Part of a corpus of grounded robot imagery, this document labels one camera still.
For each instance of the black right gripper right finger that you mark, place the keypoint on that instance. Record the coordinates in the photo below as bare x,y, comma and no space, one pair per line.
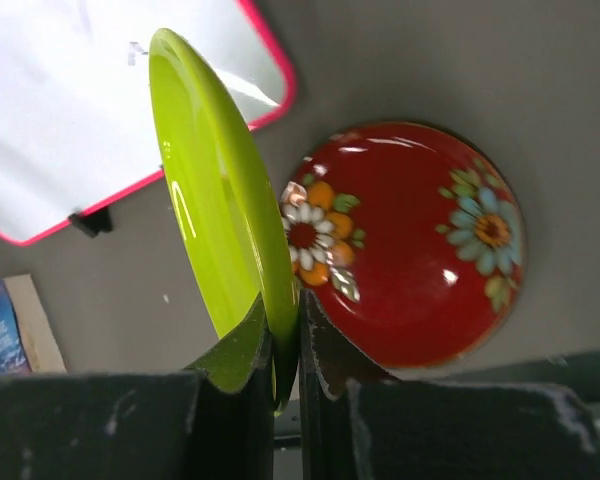
360,422

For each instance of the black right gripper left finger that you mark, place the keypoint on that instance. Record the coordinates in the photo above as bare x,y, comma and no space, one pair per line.
212,420

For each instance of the red floral plate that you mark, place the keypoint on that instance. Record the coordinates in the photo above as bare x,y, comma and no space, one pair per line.
411,239

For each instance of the lime green plate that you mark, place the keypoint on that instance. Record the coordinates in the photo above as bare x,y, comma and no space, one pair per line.
223,201

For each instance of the Jane Eyre book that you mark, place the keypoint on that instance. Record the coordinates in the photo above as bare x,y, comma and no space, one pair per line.
27,342

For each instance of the pink framed whiteboard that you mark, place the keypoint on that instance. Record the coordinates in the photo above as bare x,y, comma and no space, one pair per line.
76,127

